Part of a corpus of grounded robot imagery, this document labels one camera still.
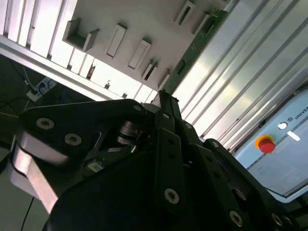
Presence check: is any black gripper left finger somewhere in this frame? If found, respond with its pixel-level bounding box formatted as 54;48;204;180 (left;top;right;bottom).
7;89;186;216

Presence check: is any green RAM stick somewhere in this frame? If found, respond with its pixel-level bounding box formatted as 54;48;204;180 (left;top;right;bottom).
158;7;229;96

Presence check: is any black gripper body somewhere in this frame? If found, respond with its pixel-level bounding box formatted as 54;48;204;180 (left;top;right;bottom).
44;115;301;231

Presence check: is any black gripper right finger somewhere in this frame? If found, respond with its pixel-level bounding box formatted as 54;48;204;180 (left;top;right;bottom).
168;95;301;231

